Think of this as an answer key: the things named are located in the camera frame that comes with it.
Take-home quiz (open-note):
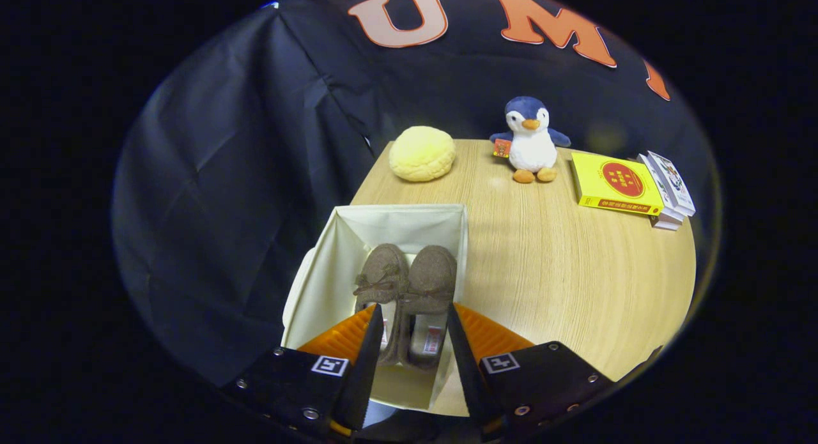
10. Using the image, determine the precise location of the yellow book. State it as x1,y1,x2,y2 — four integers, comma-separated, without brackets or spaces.
571,151,665,217

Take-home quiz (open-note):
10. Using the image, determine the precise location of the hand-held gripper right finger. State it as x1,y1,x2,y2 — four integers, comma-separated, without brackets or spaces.
446,302,614,440

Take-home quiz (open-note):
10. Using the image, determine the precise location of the stack of white booklets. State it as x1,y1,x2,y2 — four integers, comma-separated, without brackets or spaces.
637,150,696,231

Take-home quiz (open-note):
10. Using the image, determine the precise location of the cream fabric storage box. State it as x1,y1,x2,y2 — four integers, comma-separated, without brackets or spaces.
281,204,469,411

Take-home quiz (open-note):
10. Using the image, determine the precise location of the penguin plush toy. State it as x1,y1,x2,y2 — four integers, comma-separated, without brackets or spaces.
490,96,572,184

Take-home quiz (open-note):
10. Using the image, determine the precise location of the brown shoe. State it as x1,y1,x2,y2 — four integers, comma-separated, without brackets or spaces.
397,245,458,370
353,243,410,367

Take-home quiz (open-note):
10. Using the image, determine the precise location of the round yellow bun plush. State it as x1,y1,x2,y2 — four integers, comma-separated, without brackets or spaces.
389,126,457,182

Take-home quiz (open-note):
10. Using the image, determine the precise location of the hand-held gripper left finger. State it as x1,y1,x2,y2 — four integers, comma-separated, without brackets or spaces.
220,303,385,440

